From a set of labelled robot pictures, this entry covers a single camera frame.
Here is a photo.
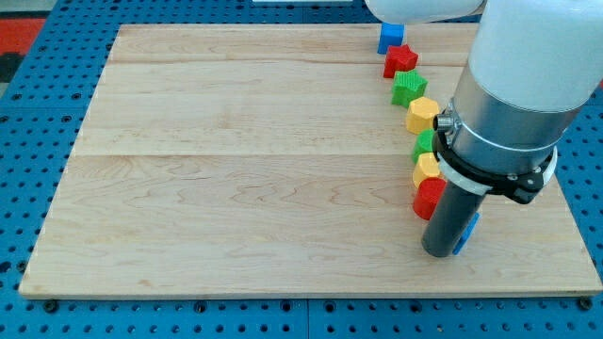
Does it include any blue triangle block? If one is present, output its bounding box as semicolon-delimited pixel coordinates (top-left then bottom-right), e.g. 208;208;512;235
452;212;481;255

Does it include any light wooden board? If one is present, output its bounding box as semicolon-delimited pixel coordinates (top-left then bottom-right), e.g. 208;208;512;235
19;24;602;299

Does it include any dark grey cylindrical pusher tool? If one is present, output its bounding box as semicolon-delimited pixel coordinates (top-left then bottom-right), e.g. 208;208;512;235
421;182;485;257

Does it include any blue cube block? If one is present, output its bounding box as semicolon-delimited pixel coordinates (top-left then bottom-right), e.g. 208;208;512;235
377;23;405;55

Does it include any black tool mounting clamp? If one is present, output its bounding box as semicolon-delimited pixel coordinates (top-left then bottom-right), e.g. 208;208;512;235
432;132;558;204

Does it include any green cylinder block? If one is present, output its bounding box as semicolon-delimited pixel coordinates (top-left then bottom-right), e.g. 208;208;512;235
412;129;434;164

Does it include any yellow hexagon block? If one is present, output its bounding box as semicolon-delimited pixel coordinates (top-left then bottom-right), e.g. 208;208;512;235
405;96;440;135

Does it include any yellow pentagon block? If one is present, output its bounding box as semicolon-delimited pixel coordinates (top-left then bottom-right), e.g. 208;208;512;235
412;153;442;188

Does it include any red star block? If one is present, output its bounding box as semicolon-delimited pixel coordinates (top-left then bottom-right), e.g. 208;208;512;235
383;44;419;78

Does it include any green star block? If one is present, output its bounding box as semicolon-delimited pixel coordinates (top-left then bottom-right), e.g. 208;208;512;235
391;70;429;108

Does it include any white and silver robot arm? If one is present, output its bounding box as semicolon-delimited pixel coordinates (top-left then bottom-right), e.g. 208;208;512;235
367;0;602;174

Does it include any red cylinder block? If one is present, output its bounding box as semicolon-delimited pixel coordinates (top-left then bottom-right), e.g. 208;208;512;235
413;177;447;220

